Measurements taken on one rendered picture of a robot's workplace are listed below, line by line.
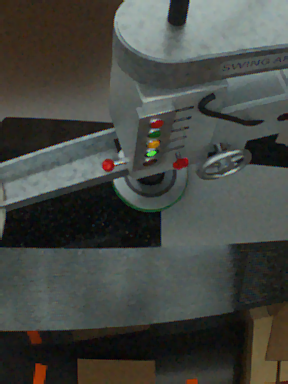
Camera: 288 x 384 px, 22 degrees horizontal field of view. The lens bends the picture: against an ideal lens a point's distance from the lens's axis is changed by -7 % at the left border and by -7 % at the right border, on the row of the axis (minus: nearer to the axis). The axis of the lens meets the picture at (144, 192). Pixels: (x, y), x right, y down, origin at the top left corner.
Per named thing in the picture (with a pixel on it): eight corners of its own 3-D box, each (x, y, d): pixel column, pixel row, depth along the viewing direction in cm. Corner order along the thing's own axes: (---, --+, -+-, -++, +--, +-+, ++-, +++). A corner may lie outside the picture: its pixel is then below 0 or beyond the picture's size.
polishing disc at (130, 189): (187, 143, 228) (188, 141, 227) (185, 211, 220) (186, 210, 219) (115, 137, 227) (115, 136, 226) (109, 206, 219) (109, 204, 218)
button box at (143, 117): (161, 154, 186) (171, 99, 159) (164, 164, 185) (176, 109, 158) (128, 162, 184) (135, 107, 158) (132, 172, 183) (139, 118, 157)
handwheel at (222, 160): (234, 140, 200) (243, 115, 186) (248, 174, 197) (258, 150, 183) (182, 153, 198) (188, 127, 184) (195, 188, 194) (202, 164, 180)
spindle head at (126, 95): (230, 85, 210) (252, 5, 168) (259, 152, 202) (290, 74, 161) (107, 112, 204) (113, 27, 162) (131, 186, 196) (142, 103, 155)
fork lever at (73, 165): (222, 96, 212) (224, 88, 208) (247, 155, 206) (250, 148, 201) (-11, 162, 203) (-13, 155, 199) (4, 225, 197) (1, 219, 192)
